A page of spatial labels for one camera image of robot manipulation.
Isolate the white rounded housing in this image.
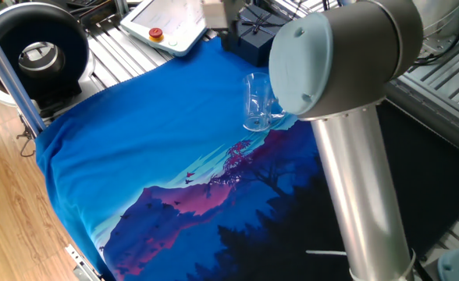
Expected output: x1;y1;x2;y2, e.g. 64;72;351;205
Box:
412;0;459;40

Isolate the black cable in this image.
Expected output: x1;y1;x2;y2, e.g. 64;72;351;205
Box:
407;0;459;73

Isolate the dark blue ribboned gift box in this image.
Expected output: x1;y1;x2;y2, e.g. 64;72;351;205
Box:
220;3;289;68

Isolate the black round ring device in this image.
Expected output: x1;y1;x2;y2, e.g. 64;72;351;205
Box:
0;2;94;103

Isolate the clear plastic cup with handle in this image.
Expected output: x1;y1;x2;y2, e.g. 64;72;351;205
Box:
241;72;287;133

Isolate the blue landscape print cloth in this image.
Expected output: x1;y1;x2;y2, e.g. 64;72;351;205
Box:
35;37;459;281

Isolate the thin white cable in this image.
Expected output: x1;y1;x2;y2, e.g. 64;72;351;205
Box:
305;249;348;257

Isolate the silver Schunk gripper body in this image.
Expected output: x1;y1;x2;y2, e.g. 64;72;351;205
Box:
201;0;247;31

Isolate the white teach pendant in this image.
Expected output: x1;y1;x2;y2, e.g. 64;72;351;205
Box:
119;0;209;58

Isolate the metal table bracket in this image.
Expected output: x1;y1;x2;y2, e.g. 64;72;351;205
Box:
64;244;104;281

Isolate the silver metal bar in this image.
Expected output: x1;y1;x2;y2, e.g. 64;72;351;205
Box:
0;13;48;138

